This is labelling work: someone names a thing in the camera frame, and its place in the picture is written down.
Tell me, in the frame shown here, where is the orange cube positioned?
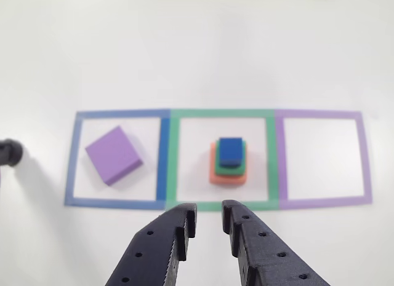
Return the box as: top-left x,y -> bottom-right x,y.
209,141 -> 249,186

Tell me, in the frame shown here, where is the green cube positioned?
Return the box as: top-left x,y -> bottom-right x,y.
214,139 -> 248,177

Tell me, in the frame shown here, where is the large purple cube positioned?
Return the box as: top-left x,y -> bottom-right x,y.
84,125 -> 145,187

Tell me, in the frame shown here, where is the small blue cube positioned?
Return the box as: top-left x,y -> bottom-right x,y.
217,137 -> 244,169

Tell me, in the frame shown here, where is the black tripod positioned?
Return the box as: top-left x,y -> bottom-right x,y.
0,138 -> 24,168

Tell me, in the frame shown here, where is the green square frame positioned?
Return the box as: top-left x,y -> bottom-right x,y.
165,108 -> 281,213

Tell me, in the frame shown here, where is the purple square frame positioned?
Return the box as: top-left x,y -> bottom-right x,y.
274,109 -> 374,211

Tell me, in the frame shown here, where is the blue square frame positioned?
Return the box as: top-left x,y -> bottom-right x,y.
63,109 -> 171,211

